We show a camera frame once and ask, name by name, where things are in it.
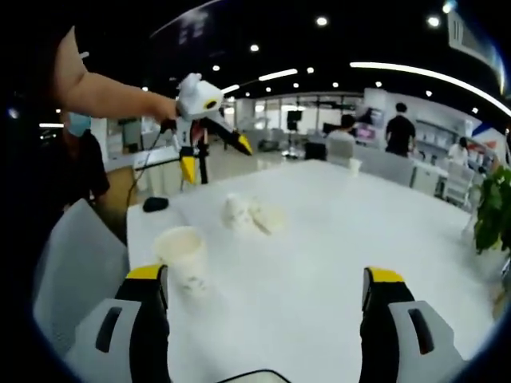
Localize white wall shelf unit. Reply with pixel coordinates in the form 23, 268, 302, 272
414, 117, 472, 148

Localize pink screen monitor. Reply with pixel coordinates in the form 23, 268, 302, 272
357, 119, 378, 140

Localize light grey office chair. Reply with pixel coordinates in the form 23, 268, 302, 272
34, 198, 131, 356

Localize short ceiling light strip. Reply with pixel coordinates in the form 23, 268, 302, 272
258, 68, 299, 82

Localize brown cabinet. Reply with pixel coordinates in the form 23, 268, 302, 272
104, 165, 139, 240

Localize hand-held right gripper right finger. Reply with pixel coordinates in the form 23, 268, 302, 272
358, 266, 467, 383

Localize white slatted chair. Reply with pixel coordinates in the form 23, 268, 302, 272
445, 162, 476, 208

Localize black computer mouse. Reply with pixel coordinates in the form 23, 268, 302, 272
142, 195, 171, 213

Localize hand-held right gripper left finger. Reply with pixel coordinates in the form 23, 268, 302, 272
63, 263, 172, 383

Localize person's left hand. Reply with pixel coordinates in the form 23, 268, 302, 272
149, 95, 180, 128

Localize ceiling air conditioner vent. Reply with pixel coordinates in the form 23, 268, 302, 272
446, 10, 496, 55

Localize hand-held gripper cable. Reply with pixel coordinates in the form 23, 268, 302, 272
223, 369, 288, 383
125, 119, 176, 212

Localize white table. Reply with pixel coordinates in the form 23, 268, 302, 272
125, 159, 498, 383

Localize group of round ceiling spotlights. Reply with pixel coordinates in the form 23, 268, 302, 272
211, 15, 480, 115

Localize right hand-held gripper cable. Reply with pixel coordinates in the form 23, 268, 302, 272
223, 369, 288, 383

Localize curved ceiling light strip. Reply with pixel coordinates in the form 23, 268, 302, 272
349, 60, 511, 115

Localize left hand-held gripper cable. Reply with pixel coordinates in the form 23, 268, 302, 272
125, 119, 176, 212

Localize red blue wall banner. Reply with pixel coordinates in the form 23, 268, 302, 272
470, 119, 508, 151

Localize potted green plant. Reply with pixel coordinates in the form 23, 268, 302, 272
462, 165, 511, 255

